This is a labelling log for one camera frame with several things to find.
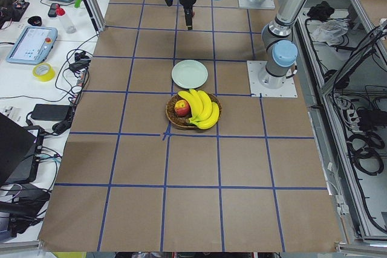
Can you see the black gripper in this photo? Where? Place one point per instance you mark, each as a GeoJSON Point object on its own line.
{"type": "Point", "coordinates": [187, 0]}

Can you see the light green plate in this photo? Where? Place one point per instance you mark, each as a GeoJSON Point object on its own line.
{"type": "Point", "coordinates": [189, 74]}

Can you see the red apple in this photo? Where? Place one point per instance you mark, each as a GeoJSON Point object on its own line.
{"type": "Point", "coordinates": [182, 108]}

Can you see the brown wicker basket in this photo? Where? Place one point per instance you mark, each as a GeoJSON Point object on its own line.
{"type": "Point", "coordinates": [178, 122]}

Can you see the yellow banana bunch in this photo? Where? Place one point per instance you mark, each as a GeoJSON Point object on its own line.
{"type": "Point", "coordinates": [204, 113]}

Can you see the clear bottle red cap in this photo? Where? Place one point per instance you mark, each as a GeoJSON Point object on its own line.
{"type": "Point", "coordinates": [65, 20]}

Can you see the yellow tape roll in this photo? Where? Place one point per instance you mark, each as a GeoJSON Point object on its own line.
{"type": "Point", "coordinates": [44, 72]}

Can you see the blue teach pendant near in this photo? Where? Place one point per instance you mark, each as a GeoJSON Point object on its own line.
{"type": "Point", "coordinates": [33, 45]}

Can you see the black power adapter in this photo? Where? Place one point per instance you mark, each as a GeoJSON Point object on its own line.
{"type": "Point", "coordinates": [47, 112]}

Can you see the black laptop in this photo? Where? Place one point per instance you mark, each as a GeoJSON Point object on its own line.
{"type": "Point", "coordinates": [20, 147]}

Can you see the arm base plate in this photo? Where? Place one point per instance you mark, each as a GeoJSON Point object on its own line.
{"type": "Point", "coordinates": [257, 1]}
{"type": "Point", "coordinates": [264, 85]}

